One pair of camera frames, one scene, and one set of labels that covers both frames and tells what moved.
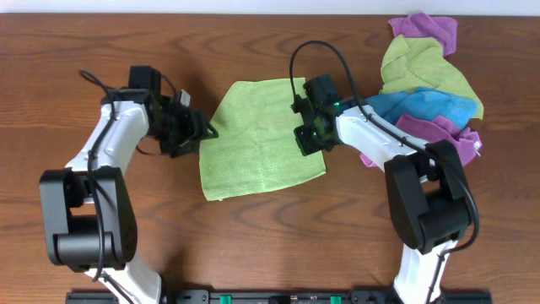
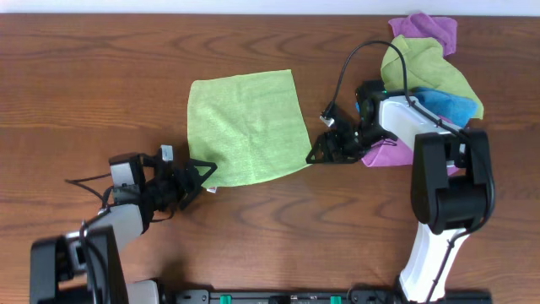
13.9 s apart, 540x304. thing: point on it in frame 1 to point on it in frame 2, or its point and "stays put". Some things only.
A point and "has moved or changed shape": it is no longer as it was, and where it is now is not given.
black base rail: x=281 y=296 stays put
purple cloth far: x=442 y=29 stays put
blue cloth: x=423 y=102 stays put
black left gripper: x=196 y=128 to x=187 y=188
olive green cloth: x=408 y=64 stays put
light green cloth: x=256 y=147 has moved or changed shape
